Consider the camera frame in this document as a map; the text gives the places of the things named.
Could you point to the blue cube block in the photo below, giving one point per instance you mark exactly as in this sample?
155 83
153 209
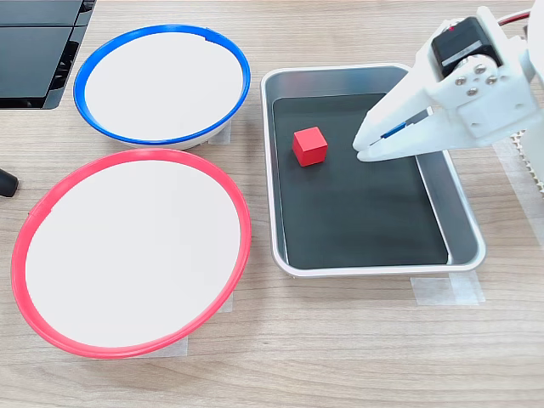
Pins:
393 131

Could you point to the red cube block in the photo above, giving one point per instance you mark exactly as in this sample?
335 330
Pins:
309 146

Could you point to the silver metal tray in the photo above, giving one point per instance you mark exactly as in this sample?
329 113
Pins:
463 221

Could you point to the black tray liner mat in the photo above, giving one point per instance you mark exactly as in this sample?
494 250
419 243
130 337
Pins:
361 212

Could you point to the white mesh anti-slip mat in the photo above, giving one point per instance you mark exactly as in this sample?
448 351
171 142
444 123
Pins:
536 180

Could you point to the wide clear tape strip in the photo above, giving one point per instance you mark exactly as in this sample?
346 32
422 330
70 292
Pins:
523 200

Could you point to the blue-rimmed white dish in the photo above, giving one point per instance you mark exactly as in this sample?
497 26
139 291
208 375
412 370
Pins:
161 85

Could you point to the red-rimmed white dish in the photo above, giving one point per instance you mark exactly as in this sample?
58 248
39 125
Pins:
132 255

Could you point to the black plastic device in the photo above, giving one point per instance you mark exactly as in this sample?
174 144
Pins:
30 59

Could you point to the black rounded object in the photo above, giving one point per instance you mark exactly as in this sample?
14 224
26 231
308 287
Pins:
7 183

